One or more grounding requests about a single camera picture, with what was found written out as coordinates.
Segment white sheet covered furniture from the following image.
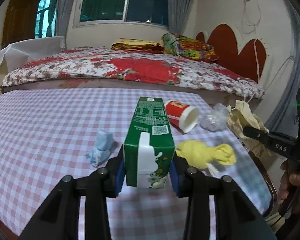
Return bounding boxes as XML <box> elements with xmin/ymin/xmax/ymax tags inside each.
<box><xmin>0</xmin><ymin>36</ymin><xmax>66</xmax><ymax>72</ymax></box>

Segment red heart headboard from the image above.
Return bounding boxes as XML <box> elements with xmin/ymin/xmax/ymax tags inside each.
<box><xmin>196</xmin><ymin>23</ymin><xmax>267</xmax><ymax>83</ymax></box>

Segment grey curtain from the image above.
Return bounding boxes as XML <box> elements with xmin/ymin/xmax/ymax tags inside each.
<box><xmin>168</xmin><ymin>0</ymin><xmax>192</xmax><ymax>34</ymax></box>
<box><xmin>56</xmin><ymin>0</ymin><xmax>74</xmax><ymax>37</ymax></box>

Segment beige paper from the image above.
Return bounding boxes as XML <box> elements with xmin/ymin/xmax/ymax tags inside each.
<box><xmin>226</xmin><ymin>100</ymin><xmax>275</xmax><ymax>158</ymax></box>

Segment pink checkered tablecloth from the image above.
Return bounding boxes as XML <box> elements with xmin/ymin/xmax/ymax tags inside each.
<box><xmin>0</xmin><ymin>87</ymin><xmax>274</xmax><ymax>240</ymax></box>

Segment window with white frame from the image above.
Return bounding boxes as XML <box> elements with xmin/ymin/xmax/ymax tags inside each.
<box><xmin>74</xmin><ymin>0</ymin><xmax>168</xmax><ymax>28</ymax></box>

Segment colourful pillow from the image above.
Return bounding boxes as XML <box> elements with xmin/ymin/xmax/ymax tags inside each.
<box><xmin>161</xmin><ymin>33</ymin><xmax>218</xmax><ymax>62</ymax></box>

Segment green milk carton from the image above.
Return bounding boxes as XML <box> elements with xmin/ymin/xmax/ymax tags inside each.
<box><xmin>123</xmin><ymin>96</ymin><xmax>175</xmax><ymax>189</ymax></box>

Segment brown wooden door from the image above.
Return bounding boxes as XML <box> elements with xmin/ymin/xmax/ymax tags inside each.
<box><xmin>1</xmin><ymin>0</ymin><xmax>37</xmax><ymax>48</ymax></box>

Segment white charging cable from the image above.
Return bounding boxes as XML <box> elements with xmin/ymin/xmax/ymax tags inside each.
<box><xmin>246</xmin><ymin>39</ymin><xmax>262</xmax><ymax>103</ymax></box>

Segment red paper cup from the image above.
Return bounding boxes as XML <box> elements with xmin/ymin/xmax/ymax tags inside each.
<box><xmin>165</xmin><ymin>100</ymin><xmax>199</xmax><ymax>133</ymax></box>

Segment blue tissue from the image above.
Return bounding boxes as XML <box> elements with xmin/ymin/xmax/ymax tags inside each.
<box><xmin>85</xmin><ymin>130</ymin><xmax>115</xmax><ymax>167</ymax></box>

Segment yellow folded blanket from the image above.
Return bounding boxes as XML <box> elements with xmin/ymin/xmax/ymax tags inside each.
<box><xmin>110</xmin><ymin>38</ymin><xmax>164</xmax><ymax>54</ymax></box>

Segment grey right curtain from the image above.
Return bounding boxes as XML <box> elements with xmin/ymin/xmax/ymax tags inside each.
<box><xmin>168</xmin><ymin>0</ymin><xmax>192</xmax><ymax>34</ymax></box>

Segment grey left curtain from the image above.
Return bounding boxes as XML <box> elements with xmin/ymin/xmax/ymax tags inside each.
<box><xmin>56</xmin><ymin>0</ymin><xmax>74</xmax><ymax>37</ymax></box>

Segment floral red bed quilt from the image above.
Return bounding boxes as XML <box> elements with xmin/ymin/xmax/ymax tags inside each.
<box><xmin>1</xmin><ymin>47</ymin><xmax>264</xmax><ymax>99</ymax></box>

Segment yellow cloth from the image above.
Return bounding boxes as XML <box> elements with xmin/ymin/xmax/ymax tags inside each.
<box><xmin>175</xmin><ymin>140</ymin><xmax>237</xmax><ymax>169</ymax></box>

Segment clear plastic bag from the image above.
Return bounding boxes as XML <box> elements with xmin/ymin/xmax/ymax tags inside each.
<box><xmin>200</xmin><ymin>103</ymin><xmax>228</xmax><ymax>132</ymax></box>

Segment person right hand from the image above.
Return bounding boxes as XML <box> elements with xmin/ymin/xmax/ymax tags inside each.
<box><xmin>277</xmin><ymin>160</ymin><xmax>300</xmax><ymax>213</ymax></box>

